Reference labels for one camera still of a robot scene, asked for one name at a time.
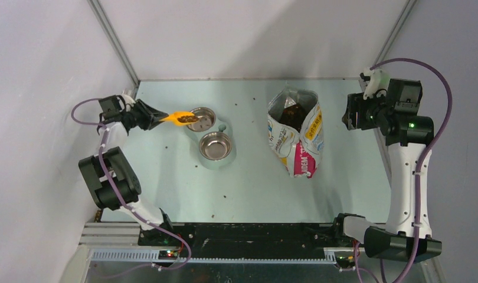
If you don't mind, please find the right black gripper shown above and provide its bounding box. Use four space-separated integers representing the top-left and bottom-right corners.
342 88 393 130

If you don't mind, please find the yellow plastic scoop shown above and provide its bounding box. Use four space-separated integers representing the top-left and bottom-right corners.
161 111 199 126

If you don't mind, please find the pet food bag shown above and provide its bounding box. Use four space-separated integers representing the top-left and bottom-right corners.
267 85 324 179

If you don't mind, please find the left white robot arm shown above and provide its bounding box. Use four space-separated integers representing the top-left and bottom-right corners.
78 94 175 246

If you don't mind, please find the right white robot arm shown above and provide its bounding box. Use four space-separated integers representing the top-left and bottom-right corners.
332 76 442 263

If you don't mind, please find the far steel bowl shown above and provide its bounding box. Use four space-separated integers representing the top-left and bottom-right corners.
186 107 216 132

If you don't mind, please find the steel bowl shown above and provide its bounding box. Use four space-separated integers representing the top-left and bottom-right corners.
199 131 233 161
186 107 216 132

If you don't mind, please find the brown kibble in bag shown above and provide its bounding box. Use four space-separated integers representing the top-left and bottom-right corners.
279 103 307 132

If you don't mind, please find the mint double bowl stand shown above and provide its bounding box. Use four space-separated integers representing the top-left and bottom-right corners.
184 107 237 170

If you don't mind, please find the near steel bowl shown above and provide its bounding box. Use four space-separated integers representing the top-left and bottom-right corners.
199 131 233 161

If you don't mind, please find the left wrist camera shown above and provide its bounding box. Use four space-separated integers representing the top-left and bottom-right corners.
121 94 136 109

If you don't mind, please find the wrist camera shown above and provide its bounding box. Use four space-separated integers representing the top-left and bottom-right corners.
121 94 136 109
360 68 391 100

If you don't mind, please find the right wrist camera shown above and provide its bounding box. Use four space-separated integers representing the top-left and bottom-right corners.
360 68 391 100

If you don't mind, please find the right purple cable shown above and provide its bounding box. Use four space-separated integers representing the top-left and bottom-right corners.
354 57 454 283

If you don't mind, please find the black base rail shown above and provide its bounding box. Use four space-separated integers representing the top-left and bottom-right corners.
137 222 354 260

